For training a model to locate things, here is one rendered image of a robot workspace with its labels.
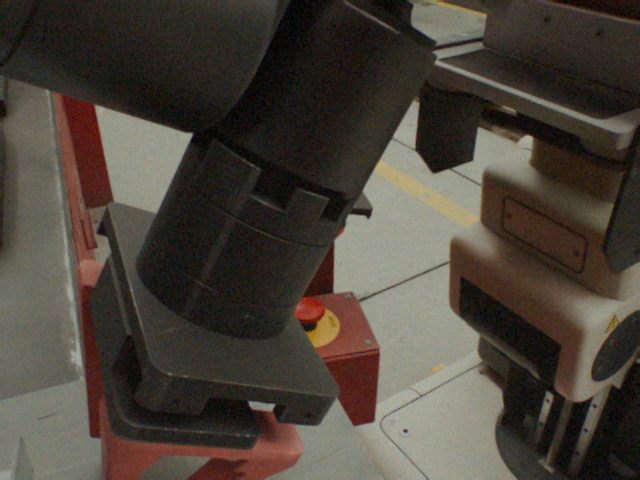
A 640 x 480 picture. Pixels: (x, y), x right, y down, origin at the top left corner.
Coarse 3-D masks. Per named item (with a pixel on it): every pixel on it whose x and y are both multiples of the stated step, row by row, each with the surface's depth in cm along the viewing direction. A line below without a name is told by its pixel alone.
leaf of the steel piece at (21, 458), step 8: (16, 440) 26; (16, 448) 26; (24, 448) 27; (16, 456) 25; (24, 456) 26; (16, 464) 25; (24, 464) 26; (0, 472) 27; (8, 472) 27; (16, 472) 25; (24, 472) 26; (32, 472) 27
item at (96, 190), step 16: (64, 96) 220; (80, 112) 225; (96, 112) 228; (80, 128) 228; (96, 128) 231; (80, 144) 231; (96, 144) 234; (80, 160) 234; (96, 160) 237; (80, 176) 238; (96, 176) 240; (96, 192) 243
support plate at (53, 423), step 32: (64, 384) 32; (0, 416) 30; (32, 416) 30; (64, 416) 30; (0, 448) 28; (32, 448) 28; (64, 448) 28; (96, 448) 28; (320, 448) 28; (352, 448) 28
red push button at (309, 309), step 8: (304, 304) 67; (312, 304) 67; (320, 304) 68; (296, 312) 67; (304, 312) 66; (312, 312) 66; (320, 312) 67; (304, 320) 66; (312, 320) 66; (304, 328) 68; (312, 328) 68
